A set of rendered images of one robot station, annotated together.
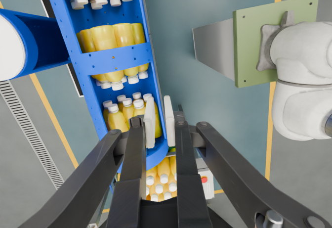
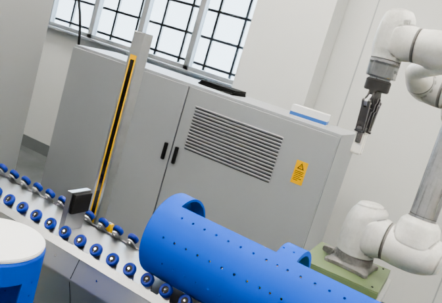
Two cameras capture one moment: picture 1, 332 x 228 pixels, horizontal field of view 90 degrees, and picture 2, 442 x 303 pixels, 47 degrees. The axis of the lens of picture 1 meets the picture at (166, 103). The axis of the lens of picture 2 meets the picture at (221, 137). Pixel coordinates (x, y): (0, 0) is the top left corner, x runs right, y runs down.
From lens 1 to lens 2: 1.65 m
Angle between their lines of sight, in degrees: 91
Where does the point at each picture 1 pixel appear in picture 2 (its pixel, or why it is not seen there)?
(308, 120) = (416, 224)
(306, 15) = not seen: hidden behind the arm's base
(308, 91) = (394, 228)
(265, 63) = (361, 269)
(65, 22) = (246, 242)
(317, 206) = not seen: outside the picture
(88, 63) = (288, 252)
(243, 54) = (343, 275)
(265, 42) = (341, 260)
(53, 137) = not seen: outside the picture
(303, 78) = (382, 226)
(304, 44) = (356, 217)
